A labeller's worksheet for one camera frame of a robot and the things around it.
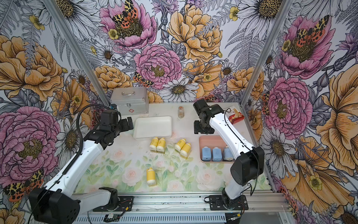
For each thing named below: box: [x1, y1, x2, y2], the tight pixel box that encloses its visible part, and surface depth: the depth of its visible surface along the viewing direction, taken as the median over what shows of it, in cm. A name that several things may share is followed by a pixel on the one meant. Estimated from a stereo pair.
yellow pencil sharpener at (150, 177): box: [146, 167, 157, 187], surface depth 79 cm
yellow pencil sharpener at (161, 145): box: [156, 137, 166, 153], surface depth 91 cm
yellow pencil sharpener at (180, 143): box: [174, 138, 186, 153], surface depth 91 cm
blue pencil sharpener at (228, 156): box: [223, 146, 234, 161], surface depth 86 cm
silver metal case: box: [110, 86, 149, 116], surface depth 111 cm
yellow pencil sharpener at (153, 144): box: [149, 136, 159, 151], surface depth 91 cm
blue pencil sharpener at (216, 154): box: [212, 147, 223, 162], surface depth 87 cm
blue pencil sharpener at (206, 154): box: [201, 146, 212, 161], surface depth 87 cm
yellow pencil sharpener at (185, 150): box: [179, 142, 192, 159], surface depth 89 cm
